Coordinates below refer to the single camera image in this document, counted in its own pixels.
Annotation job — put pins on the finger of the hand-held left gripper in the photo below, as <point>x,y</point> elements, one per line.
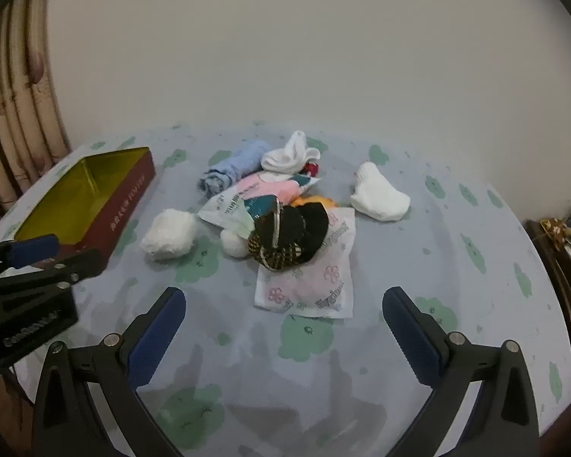
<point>35,250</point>
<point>78,269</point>

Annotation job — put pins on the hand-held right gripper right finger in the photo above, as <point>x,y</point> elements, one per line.
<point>416,338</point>

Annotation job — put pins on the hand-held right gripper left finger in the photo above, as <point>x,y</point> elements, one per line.
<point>154,338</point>

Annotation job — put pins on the red tin box gold interior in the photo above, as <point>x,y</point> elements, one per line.
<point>76,195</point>

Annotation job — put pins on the white flower print packet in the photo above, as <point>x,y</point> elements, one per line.
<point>309,285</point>

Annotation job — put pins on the small white ball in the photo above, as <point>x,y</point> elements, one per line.
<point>233,246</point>

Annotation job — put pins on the white sock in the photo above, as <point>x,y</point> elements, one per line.
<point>378,195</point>

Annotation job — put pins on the pink teal wet wipes pack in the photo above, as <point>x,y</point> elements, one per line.
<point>233,204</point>

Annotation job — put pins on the dark patterned cloth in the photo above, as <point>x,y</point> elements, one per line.
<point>290,233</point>

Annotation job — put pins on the orange toy figure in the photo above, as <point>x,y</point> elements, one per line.
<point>314,199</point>

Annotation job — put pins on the blue towel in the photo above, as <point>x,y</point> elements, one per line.
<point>233,166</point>

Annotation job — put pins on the red and white cloth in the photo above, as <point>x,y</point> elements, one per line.
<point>311,169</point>

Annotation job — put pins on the beige patterned curtain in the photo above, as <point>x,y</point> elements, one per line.
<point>14,128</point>

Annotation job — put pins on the dark wooden cabinet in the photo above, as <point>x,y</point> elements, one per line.
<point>561,295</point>

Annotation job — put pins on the pile of small trinkets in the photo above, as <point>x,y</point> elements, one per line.
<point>564,235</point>

